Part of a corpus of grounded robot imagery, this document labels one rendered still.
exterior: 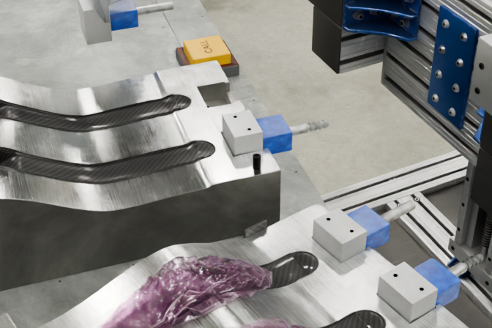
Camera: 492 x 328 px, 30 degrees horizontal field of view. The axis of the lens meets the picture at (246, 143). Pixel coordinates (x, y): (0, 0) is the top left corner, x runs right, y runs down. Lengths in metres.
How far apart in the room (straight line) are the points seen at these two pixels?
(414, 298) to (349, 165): 1.61
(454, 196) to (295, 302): 1.22
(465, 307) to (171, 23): 0.82
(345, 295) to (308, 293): 0.04
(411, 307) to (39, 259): 0.42
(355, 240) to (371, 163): 1.55
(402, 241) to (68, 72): 0.88
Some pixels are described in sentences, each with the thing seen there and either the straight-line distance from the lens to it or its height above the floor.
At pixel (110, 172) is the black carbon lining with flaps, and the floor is 0.88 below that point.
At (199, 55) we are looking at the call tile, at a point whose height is 0.84.
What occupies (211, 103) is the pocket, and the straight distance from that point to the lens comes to 1.24.
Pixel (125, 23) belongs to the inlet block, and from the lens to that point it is 1.31.
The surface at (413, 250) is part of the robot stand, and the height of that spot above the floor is 0.21.
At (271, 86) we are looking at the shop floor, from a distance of 2.85.
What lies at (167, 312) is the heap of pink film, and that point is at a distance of 0.90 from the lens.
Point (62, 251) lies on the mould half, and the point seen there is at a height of 0.84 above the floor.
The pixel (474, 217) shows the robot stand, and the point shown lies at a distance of 1.75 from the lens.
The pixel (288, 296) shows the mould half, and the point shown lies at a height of 0.86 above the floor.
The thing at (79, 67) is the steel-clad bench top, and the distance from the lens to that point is 1.46.
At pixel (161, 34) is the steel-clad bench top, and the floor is 0.80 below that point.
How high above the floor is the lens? 1.56
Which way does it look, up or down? 37 degrees down
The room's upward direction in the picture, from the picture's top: 1 degrees counter-clockwise
